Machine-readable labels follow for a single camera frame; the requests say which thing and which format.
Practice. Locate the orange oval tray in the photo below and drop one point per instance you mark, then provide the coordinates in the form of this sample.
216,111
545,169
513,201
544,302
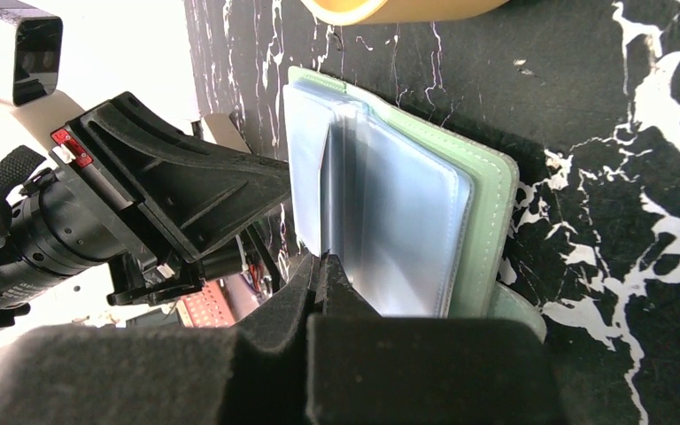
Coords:
358,12

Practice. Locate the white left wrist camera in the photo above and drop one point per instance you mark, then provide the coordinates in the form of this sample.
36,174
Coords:
30,52

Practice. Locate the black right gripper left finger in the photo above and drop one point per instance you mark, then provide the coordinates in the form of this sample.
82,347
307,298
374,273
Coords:
252,372

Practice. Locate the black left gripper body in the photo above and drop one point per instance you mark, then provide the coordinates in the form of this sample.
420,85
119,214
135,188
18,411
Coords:
56,223

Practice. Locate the mint green card holder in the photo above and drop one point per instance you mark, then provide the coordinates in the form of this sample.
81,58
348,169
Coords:
417,214

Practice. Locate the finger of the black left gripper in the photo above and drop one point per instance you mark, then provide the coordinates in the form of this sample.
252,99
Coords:
190,195

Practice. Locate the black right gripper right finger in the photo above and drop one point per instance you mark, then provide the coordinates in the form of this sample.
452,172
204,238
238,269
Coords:
363,368

